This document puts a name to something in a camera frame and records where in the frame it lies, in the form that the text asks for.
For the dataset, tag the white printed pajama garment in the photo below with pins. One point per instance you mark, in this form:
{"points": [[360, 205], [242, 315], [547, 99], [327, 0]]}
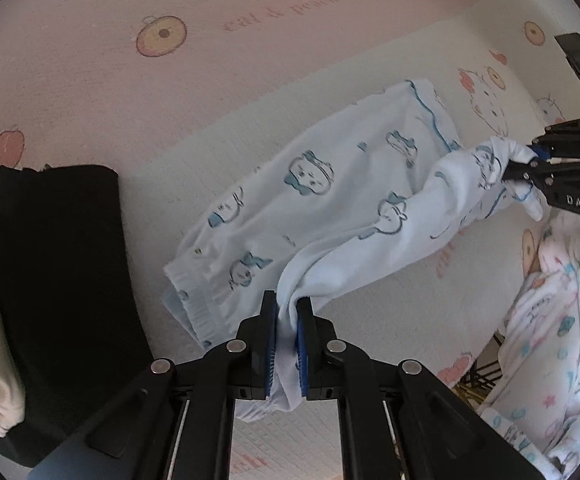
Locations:
{"points": [[535, 406]]}

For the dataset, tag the light blue cartoon print shorts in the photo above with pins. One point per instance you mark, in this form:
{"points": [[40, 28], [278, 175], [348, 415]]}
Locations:
{"points": [[356, 197]]}

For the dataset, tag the black garment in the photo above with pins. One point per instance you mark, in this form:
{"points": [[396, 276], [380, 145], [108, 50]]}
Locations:
{"points": [[66, 301]]}

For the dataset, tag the pink white Hello Kitty blanket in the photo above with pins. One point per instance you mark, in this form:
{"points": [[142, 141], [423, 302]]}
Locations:
{"points": [[184, 99]]}

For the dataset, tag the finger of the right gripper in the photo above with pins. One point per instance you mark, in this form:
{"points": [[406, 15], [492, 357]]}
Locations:
{"points": [[526, 171], [540, 152]]}

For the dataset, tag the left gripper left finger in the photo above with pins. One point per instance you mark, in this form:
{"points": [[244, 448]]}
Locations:
{"points": [[174, 421]]}

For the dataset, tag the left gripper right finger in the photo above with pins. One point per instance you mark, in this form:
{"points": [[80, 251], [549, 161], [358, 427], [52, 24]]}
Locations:
{"points": [[398, 421]]}

